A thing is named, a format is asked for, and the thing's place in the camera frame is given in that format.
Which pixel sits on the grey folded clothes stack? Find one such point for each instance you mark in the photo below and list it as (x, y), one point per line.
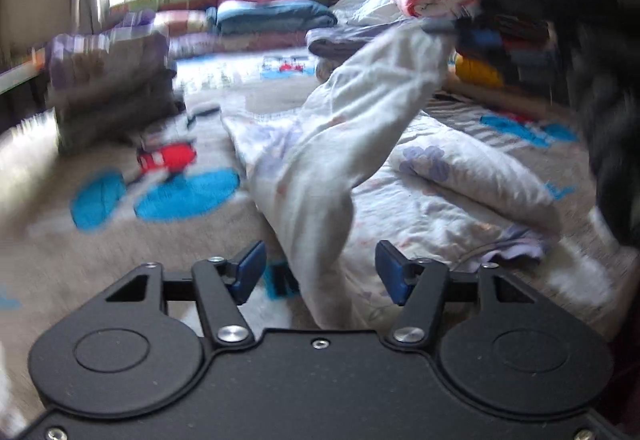
(115, 95)

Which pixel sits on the red yellow striped folded garment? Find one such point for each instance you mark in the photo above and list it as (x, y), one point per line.
(505, 57)

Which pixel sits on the white floral pajama garment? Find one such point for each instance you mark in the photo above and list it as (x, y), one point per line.
(320, 170)

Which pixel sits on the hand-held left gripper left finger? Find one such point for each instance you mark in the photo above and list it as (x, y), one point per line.
(252, 270)

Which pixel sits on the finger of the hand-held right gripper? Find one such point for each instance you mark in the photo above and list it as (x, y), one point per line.
(445, 25)

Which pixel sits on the cartoon mouse blanket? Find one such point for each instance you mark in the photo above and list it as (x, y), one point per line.
(60, 260)

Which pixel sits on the pink purple folded quilt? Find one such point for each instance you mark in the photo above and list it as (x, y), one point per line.
(182, 22)

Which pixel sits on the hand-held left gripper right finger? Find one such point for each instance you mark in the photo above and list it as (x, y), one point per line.
(390, 272)

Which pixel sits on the purple folded garment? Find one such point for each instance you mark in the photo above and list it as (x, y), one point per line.
(350, 42)

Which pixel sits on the teal folded quilt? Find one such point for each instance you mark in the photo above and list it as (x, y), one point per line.
(275, 15)

